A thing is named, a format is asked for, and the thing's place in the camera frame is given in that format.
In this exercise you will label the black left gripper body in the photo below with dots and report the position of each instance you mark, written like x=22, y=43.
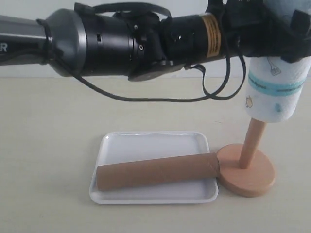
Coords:
x=249, y=28

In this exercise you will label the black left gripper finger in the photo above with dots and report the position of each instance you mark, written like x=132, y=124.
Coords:
x=299, y=40

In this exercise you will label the printed white paper towel roll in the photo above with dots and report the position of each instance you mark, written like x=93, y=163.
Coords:
x=274, y=85

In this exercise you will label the brown cardboard tube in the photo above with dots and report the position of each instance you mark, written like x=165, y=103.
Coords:
x=157, y=171

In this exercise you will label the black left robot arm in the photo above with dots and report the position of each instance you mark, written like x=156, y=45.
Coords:
x=143, y=41

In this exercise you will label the wooden paper towel holder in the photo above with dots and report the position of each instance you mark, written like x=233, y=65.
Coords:
x=243, y=168

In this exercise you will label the white rectangular plastic tray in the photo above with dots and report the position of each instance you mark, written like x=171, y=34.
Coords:
x=122, y=147

